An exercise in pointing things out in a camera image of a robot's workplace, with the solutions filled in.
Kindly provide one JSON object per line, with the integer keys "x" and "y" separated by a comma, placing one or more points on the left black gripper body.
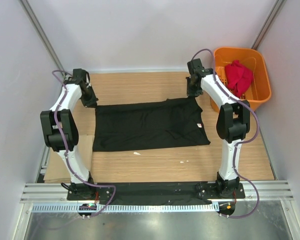
{"x": 89, "y": 99}

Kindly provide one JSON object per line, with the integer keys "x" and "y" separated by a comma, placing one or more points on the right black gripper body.
{"x": 193, "y": 90}

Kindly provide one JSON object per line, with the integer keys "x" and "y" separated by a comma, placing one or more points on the black t shirt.
{"x": 172, "y": 123}

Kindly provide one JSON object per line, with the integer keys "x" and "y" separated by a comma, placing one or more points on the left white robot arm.
{"x": 61, "y": 134}

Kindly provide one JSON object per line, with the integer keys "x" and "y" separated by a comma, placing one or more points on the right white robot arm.
{"x": 232, "y": 126}

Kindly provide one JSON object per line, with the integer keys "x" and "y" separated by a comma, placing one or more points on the red t shirt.
{"x": 239, "y": 78}

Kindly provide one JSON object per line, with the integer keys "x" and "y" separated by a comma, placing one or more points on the orange plastic basket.
{"x": 259, "y": 90}

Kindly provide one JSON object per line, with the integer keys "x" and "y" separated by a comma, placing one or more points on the brown cardboard sheet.
{"x": 56, "y": 171}

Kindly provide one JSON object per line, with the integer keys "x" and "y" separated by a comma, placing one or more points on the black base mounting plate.
{"x": 154, "y": 193}

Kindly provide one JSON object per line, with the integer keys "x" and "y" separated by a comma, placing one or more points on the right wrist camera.
{"x": 194, "y": 65}

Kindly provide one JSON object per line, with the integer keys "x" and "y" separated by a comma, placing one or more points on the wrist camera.
{"x": 194, "y": 65}
{"x": 80, "y": 75}

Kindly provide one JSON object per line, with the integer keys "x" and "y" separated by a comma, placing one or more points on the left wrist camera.
{"x": 80, "y": 75}

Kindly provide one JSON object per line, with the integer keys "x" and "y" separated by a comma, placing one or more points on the aluminium front frame rail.
{"x": 268, "y": 190}

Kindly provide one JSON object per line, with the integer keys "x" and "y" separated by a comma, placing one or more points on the left aluminium corner post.
{"x": 41, "y": 33}

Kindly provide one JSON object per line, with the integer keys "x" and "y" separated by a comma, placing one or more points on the aluminium corner post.
{"x": 270, "y": 19}
{"x": 41, "y": 33}

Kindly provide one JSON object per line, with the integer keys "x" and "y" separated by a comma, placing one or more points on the right aluminium corner post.
{"x": 270, "y": 19}

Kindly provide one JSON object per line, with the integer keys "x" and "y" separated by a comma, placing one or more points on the white slotted cable duct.
{"x": 91, "y": 208}

